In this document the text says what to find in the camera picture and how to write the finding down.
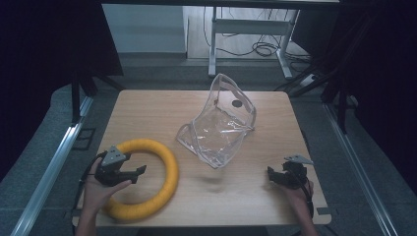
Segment black stand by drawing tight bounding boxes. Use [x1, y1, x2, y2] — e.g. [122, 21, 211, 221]
[70, 69, 127, 125]
[274, 62, 349, 135]

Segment person's right hand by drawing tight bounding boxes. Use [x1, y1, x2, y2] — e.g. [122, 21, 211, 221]
[278, 178, 316, 212]

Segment metal floor rail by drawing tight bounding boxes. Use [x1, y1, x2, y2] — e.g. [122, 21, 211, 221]
[9, 95, 95, 236]
[322, 102, 400, 236]

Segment yellow ring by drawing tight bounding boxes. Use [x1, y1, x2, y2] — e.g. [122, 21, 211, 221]
[102, 138, 180, 221]

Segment white power strip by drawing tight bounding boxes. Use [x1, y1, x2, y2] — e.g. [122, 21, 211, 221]
[299, 73, 319, 89]

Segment black floor cables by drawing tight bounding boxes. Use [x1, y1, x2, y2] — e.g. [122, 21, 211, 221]
[202, 6, 313, 65]

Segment clear plastic bag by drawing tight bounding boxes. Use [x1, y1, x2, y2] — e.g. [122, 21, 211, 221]
[175, 73, 258, 170]

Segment black curtain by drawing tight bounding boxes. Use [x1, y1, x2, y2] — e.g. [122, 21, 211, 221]
[0, 0, 125, 183]
[290, 0, 417, 196]

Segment white desk frame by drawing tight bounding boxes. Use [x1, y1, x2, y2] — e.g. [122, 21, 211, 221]
[208, 6, 301, 80]

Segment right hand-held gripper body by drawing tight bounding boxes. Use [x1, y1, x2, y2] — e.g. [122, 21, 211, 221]
[280, 154, 315, 190]

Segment black floor plate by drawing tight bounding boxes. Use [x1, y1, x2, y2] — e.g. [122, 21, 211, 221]
[71, 127, 97, 152]

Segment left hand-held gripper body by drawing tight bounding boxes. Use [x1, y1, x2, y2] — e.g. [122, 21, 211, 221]
[94, 146, 133, 188]

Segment person's left hand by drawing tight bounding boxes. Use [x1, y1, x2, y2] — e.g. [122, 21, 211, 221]
[82, 157, 133, 214]

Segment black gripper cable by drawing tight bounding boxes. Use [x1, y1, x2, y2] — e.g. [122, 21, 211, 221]
[294, 168, 317, 220]
[72, 150, 109, 219]

